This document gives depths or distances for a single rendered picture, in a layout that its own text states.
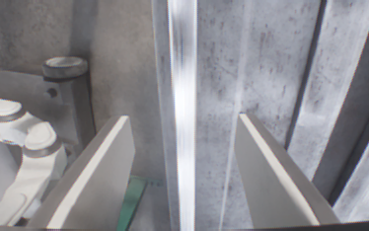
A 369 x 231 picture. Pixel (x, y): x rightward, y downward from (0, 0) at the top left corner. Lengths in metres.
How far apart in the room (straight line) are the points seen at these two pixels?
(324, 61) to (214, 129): 0.11
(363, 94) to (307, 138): 0.06
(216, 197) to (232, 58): 0.18
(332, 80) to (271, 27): 0.07
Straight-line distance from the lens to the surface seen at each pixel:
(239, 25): 0.18
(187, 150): 0.18
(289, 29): 0.19
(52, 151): 0.90
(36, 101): 1.26
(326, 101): 0.20
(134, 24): 1.00
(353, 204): 0.31
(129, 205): 1.34
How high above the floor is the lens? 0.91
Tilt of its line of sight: 59 degrees down
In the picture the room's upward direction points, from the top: 160 degrees counter-clockwise
